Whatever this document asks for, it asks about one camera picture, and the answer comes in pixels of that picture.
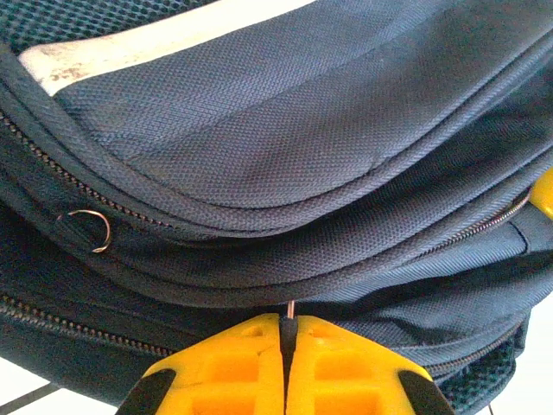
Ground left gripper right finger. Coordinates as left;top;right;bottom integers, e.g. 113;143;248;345
287;314;457;415

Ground navy blue backpack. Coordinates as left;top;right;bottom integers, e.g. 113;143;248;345
0;0;553;415

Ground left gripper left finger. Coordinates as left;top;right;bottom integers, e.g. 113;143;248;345
114;313;287;415

